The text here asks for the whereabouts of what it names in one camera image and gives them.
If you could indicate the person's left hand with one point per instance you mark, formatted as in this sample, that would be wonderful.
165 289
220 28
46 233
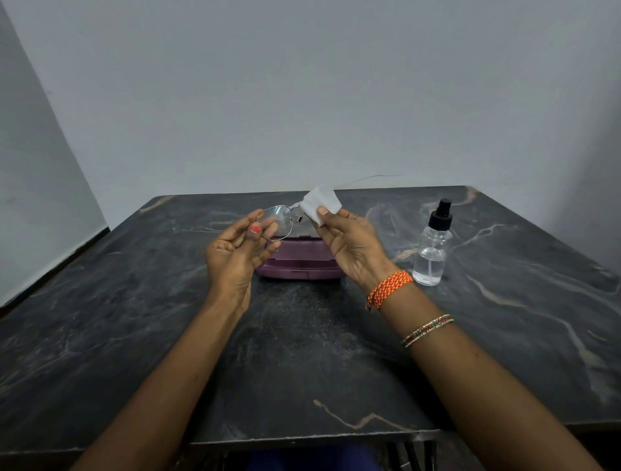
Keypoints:
228 262

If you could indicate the person's right hand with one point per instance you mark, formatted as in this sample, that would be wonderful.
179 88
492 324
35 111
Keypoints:
356 247

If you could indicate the person's left thumb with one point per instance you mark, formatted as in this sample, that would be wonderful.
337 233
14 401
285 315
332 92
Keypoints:
248 227

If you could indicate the person's right thumb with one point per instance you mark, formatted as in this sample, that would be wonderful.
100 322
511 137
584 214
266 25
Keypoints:
330 219

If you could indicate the white cleaning cloth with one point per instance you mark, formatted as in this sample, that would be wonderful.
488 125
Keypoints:
321 198

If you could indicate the thin metal frame eyeglasses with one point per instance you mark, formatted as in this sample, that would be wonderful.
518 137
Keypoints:
280 216

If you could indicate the person's left forearm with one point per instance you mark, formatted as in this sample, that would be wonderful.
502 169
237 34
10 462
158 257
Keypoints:
184 369

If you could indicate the person's right forearm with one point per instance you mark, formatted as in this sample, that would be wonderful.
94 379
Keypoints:
461 373

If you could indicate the purple eyeglasses case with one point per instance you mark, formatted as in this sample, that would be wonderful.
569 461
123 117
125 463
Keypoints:
303 259

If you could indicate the clear spray bottle black cap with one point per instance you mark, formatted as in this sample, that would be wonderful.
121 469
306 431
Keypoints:
432 252

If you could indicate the beaded thin bangle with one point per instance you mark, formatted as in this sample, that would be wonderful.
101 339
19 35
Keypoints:
428 329

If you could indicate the blue clothing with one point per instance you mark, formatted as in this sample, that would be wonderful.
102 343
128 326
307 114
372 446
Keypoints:
315 460

